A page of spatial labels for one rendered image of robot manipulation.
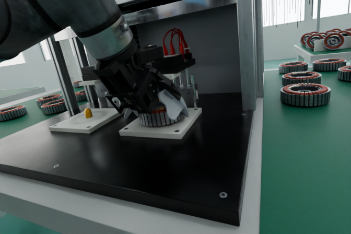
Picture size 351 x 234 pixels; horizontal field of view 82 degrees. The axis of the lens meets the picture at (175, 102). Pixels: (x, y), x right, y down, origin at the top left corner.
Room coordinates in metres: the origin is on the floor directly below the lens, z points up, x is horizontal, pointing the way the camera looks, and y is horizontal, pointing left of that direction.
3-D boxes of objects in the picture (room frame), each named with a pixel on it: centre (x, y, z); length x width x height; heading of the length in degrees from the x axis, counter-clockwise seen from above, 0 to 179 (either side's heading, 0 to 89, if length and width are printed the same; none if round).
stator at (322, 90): (0.51, -0.34, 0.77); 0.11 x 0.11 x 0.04
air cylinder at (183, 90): (0.59, -0.03, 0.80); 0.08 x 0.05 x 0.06; 64
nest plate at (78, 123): (0.56, 0.25, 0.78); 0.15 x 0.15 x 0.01; 64
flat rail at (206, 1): (0.60, 0.10, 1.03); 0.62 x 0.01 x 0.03; 64
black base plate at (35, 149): (0.52, 0.14, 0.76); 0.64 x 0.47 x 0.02; 64
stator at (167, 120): (0.46, 0.04, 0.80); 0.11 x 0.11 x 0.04
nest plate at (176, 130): (0.46, 0.04, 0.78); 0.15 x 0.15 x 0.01; 64
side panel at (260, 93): (0.73, -0.32, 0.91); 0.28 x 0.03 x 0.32; 154
